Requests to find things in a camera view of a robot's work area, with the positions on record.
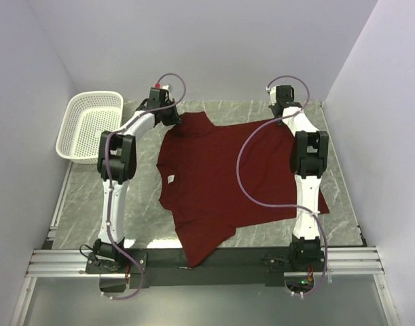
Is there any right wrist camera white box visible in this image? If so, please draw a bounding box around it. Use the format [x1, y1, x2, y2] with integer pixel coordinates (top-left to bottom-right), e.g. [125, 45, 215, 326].
[266, 86, 276, 105]

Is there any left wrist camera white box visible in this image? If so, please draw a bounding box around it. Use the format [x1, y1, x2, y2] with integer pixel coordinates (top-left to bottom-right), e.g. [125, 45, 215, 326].
[155, 82, 173, 96]

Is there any dark red t shirt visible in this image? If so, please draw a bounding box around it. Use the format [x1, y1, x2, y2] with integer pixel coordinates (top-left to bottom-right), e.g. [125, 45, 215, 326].
[156, 111, 331, 268]

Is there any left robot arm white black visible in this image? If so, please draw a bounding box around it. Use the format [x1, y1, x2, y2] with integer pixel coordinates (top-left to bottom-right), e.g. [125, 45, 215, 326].
[92, 84, 181, 273]

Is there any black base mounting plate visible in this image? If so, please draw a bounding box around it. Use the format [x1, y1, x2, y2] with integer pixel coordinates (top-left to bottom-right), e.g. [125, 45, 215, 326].
[86, 246, 327, 289]

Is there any white perforated plastic basket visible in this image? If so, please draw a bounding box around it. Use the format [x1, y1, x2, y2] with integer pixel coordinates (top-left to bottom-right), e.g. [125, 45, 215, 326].
[55, 91, 124, 164]

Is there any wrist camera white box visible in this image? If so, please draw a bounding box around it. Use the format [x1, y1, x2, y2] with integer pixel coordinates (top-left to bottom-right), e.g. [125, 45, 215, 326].
[266, 86, 276, 105]
[155, 82, 173, 96]

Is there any aluminium frame rail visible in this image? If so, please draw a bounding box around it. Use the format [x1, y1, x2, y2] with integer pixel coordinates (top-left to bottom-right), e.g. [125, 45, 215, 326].
[11, 162, 399, 325]

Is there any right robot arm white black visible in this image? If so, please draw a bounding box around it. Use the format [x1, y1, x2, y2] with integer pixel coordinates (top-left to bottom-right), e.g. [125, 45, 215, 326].
[267, 85, 329, 271]

